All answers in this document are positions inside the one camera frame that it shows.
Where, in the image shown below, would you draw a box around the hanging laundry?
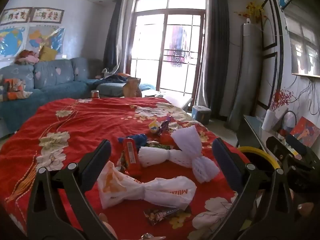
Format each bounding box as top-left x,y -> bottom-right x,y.
167,25 -> 190,68

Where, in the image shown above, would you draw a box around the country map poster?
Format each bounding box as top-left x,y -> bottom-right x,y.
27,25 -> 66,55

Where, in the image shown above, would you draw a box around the glass television stand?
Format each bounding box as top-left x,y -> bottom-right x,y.
236,114 -> 283,155

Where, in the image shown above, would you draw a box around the dark wall cables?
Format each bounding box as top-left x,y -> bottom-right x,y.
295,77 -> 320,115

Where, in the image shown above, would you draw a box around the white foam net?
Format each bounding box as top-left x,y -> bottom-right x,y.
139,146 -> 220,183
171,125 -> 203,157

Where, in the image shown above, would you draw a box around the framed calligraphy picture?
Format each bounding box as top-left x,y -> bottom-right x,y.
0,7 -> 33,25
32,7 -> 65,23

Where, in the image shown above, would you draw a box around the person's right hand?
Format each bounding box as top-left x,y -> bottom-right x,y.
296,200 -> 317,217

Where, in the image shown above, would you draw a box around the yellow artificial flowers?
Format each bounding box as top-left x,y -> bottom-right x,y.
234,2 -> 268,24

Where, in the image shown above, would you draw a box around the wall-mounted television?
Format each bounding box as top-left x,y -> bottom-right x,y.
284,0 -> 320,78

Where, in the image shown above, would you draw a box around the red floral blanket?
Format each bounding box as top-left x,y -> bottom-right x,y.
0,97 -> 250,240

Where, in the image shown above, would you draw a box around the brown candy wrapper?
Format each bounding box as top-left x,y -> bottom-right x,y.
143,208 -> 192,226

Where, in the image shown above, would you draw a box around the white coffee table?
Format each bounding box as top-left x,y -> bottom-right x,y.
144,90 -> 194,112

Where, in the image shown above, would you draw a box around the glass balcony door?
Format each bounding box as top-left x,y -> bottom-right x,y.
125,0 -> 210,98

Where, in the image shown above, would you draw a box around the orange white patterned cloth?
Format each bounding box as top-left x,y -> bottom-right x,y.
0,78 -> 33,102

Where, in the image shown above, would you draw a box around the dark grey curtain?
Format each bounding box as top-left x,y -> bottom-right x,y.
209,0 -> 230,120
103,0 -> 123,68

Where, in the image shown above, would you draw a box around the colourful picture book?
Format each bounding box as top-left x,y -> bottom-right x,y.
290,116 -> 320,148

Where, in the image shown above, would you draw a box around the dark clothes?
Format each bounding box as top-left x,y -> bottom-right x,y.
99,72 -> 130,84

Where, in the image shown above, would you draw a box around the blue cloth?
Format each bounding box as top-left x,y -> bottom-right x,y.
117,134 -> 148,145

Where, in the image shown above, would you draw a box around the grey standing air conditioner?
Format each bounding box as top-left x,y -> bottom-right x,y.
226,22 -> 263,130

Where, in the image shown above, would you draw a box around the yellow wrapper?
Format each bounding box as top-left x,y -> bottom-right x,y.
148,120 -> 160,133

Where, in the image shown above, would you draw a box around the world map poster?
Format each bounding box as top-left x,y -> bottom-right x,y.
0,26 -> 27,60

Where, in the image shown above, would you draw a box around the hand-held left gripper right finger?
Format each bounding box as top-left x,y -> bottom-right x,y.
212,137 -> 294,240

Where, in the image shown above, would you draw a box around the yellow trash bin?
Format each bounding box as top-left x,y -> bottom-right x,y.
236,146 -> 279,170

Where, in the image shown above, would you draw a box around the white plastic bag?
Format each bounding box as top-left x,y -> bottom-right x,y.
97,160 -> 197,209

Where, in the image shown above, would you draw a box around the white vase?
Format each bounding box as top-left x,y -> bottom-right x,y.
262,109 -> 277,132

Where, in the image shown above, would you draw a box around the round black-rimmed mirror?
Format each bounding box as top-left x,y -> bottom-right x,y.
280,110 -> 298,133

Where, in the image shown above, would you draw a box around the pile of clothes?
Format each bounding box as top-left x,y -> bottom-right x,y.
14,49 -> 40,65

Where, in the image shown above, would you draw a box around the orange paper bag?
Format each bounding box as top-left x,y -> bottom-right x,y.
122,77 -> 141,97

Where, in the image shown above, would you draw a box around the yellow cushion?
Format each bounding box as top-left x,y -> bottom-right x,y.
39,45 -> 58,62

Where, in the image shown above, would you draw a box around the person's left hand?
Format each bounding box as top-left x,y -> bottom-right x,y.
99,212 -> 118,240

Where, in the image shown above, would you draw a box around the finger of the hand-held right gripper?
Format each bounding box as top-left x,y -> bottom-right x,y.
266,136 -> 292,164
285,134 -> 315,159

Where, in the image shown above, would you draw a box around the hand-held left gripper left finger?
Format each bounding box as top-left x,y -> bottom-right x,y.
27,139 -> 118,240

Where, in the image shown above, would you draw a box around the red snack wrapper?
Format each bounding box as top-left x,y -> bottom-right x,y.
122,137 -> 143,177

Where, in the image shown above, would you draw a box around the blue patterned sofa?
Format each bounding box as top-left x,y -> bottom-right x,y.
0,57 -> 157,138

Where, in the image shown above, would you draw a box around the blue storage stool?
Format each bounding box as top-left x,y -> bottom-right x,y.
192,106 -> 213,125

